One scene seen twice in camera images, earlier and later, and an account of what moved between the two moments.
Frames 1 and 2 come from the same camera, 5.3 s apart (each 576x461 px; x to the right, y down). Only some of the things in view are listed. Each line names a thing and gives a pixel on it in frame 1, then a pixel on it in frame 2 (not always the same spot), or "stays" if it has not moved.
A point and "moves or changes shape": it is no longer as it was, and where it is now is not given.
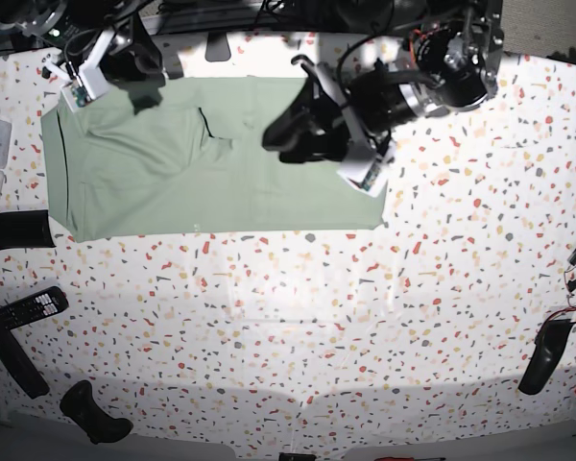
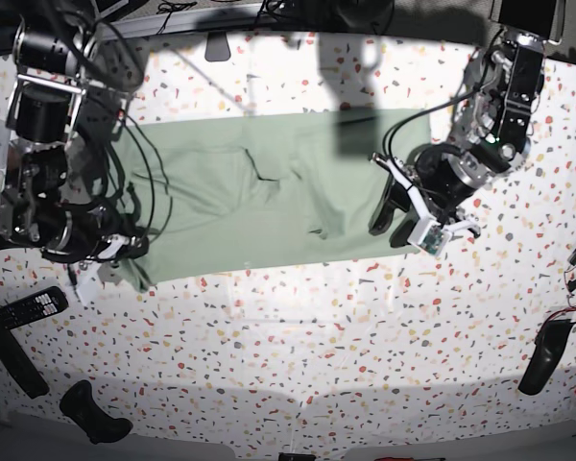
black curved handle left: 79,405 stays
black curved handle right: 549,343 stays
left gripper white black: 134,63 to 112,247
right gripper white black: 316,126 to 429,233
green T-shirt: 195,162 moves or changes shape
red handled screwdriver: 392,458 stays
